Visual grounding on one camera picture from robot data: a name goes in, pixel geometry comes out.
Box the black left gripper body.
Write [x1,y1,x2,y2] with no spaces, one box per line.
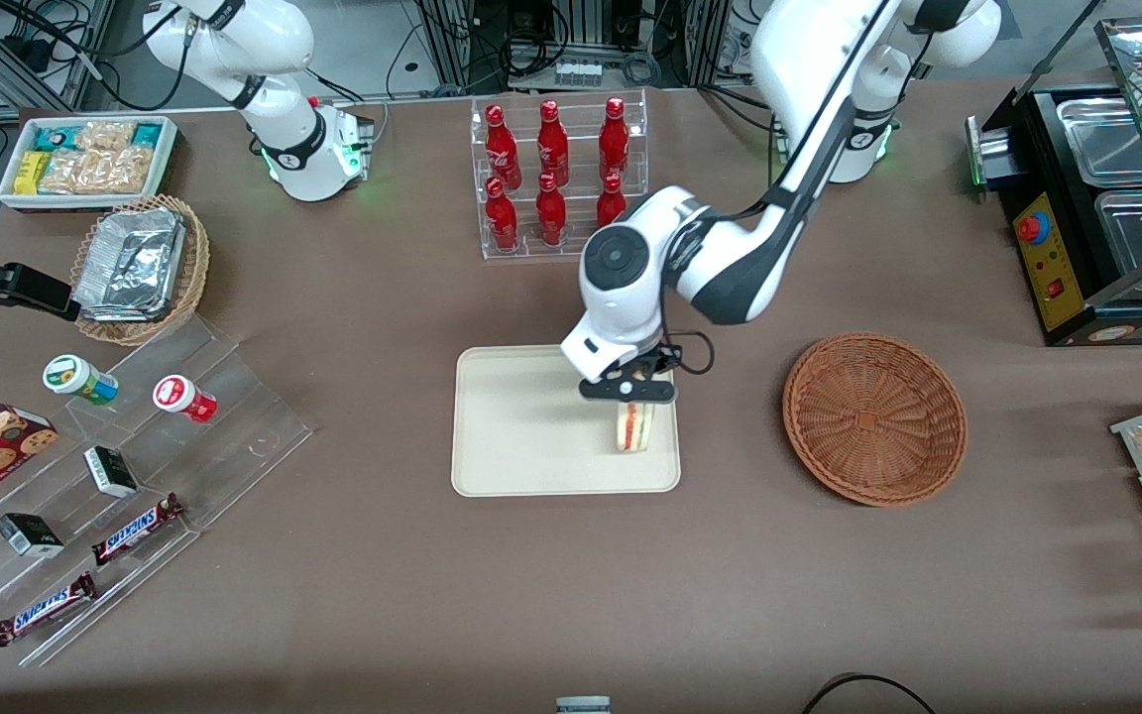
[589,342,682,388]

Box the triangle sandwich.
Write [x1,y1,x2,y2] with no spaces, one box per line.
[614,397,654,455]

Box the cream rectangular serving tray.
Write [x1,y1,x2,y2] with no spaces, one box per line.
[451,343,682,497]

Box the small light wicker basket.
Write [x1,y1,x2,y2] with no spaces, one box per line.
[70,194,211,347]

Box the large brown wicker basket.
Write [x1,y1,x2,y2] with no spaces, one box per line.
[782,332,970,509]

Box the green sunflower lidded cup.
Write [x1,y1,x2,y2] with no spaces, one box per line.
[44,355,121,407]

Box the silver foil packet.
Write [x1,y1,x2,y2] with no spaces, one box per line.
[73,208,188,322]

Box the yellow snack packet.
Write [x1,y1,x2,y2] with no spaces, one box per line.
[14,151,53,196]

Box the large rice cracker bag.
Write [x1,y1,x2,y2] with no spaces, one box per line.
[40,147,154,195]

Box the red soda bottle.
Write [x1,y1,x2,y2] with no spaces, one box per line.
[484,177,520,252]
[598,96,630,181]
[484,104,523,191]
[595,174,628,229]
[535,172,569,248]
[536,99,571,187]

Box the small rice cracker bag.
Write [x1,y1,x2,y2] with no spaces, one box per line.
[75,120,137,156]

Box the red lidded cup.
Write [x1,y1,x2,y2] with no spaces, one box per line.
[153,375,218,424]

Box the white snack bin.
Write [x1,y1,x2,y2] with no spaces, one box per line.
[0,115,180,212]

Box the small black carton box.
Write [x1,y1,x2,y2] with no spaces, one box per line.
[83,446,140,499]
[0,513,65,559]

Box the clear acrylic bottle rack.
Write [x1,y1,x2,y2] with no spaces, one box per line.
[470,88,650,262]

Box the clear acrylic tiered stand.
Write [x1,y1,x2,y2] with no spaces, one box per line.
[0,315,315,667]

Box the Snickers chocolate bar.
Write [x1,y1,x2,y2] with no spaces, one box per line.
[92,493,185,567]
[0,572,98,648]

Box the black food warmer appliance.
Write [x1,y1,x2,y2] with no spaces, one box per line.
[966,15,1142,347]

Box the black floor cable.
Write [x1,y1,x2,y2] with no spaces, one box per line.
[801,672,940,714]

